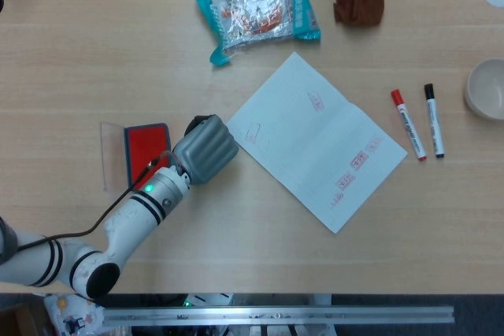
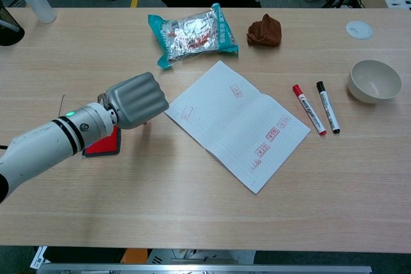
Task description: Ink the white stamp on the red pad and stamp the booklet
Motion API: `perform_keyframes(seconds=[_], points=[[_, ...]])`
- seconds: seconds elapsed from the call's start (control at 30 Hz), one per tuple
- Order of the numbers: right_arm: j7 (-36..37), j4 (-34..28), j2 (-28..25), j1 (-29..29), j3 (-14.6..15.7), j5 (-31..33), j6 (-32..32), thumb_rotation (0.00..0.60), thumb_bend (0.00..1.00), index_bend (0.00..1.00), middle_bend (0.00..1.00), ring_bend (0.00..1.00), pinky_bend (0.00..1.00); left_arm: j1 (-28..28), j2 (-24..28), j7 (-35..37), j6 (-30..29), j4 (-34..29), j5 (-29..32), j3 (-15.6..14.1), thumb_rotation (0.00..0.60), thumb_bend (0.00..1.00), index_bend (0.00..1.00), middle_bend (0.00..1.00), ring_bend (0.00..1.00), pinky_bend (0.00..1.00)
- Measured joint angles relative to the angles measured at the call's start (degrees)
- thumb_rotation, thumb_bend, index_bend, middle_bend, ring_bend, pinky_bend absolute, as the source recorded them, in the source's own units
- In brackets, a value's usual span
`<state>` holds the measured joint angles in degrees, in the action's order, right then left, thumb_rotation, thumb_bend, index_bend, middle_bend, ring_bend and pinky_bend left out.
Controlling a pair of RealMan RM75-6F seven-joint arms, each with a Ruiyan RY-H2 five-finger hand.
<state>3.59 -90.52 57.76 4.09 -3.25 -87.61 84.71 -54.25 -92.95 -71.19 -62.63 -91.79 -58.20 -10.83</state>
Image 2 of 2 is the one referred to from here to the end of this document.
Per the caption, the clear ink pad lid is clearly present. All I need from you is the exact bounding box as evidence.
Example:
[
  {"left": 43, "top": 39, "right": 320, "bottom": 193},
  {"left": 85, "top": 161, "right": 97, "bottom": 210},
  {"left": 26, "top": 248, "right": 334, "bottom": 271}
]
[{"left": 57, "top": 94, "right": 103, "bottom": 117}]

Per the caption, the black whiteboard marker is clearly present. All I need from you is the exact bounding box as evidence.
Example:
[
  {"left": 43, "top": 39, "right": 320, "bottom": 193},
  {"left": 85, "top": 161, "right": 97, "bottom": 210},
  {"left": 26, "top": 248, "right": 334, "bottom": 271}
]
[{"left": 316, "top": 81, "right": 342, "bottom": 135}]

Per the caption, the open lined notebook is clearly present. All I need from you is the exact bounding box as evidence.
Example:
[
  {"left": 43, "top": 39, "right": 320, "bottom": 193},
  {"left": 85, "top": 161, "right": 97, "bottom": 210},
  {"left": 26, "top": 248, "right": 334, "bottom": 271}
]
[{"left": 164, "top": 60, "right": 311, "bottom": 195}]

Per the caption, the white barcode label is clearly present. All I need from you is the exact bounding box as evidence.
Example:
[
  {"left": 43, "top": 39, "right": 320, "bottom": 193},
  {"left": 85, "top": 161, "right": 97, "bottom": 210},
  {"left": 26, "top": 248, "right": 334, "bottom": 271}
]
[{"left": 30, "top": 245, "right": 49, "bottom": 270}]

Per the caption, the white round cable grommet cover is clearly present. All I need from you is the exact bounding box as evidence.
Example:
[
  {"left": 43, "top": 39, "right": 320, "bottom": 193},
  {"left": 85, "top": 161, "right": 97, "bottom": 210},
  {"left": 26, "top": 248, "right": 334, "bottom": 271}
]
[{"left": 345, "top": 20, "right": 373, "bottom": 40}]

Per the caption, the aluminium rail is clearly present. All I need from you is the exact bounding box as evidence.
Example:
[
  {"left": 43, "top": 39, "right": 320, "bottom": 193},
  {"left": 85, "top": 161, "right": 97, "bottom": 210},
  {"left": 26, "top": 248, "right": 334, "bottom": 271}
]
[{"left": 37, "top": 262, "right": 372, "bottom": 274}]

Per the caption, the red whiteboard marker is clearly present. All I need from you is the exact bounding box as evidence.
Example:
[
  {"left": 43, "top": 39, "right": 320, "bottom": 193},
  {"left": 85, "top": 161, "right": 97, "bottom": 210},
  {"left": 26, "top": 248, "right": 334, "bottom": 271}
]
[{"left": 292, "top": 84, "right": 328, "bottom": 136}]

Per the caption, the red ink pad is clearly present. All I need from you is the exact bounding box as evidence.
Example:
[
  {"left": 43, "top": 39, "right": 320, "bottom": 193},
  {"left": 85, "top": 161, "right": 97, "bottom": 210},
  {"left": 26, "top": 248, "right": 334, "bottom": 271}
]
[{"left": 82, "top": 125, "right": 121, "bottom": 158}]

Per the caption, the brown crumpled cloth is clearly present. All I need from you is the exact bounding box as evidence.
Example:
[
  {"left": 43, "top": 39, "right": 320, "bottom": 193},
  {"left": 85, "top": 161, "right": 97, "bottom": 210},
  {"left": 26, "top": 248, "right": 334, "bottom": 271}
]
[{"left": 247, "top": 13, "right": 283, "bottom": 47}]

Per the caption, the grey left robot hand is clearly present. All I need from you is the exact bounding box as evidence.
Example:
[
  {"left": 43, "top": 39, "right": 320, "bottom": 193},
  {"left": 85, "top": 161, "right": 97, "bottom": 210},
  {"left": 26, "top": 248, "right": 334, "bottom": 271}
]
[{"left": 98, "top": 72, "right": 170, "bottom": 130}]

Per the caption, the white robot chassis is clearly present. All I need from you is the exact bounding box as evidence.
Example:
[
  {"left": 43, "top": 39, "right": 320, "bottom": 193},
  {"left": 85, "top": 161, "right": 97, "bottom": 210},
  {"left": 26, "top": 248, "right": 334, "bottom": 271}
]
[{"left": 146, "top": 248, "right": 257, "bottom": 265}]

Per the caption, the orange object under table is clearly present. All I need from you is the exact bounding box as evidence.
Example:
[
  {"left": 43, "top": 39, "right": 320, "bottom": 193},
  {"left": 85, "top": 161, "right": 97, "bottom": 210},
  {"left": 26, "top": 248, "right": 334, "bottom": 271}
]
[{"left": 121, "top": 248, "right": 153, "bottom": 264}]

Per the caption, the teal and foil snack bag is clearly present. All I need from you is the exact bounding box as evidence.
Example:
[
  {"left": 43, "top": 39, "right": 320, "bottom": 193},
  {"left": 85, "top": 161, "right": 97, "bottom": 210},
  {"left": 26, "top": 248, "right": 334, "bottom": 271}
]
[{"left": 147, "top": 3, "right": 240, "bottom": 70}]

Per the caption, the black mesh holder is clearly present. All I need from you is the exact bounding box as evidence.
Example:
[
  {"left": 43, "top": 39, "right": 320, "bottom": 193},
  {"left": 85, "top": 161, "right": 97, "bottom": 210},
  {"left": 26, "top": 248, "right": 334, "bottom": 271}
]
[{"left": 0, "top": 0, "right": 26, "bottom": 47}]

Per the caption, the cream bowl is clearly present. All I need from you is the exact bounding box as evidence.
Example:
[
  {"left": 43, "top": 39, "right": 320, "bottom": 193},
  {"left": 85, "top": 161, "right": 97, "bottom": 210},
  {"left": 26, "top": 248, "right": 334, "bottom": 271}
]
[{"left": 347, "top": 59, "right": 403, "bottom": 105}]

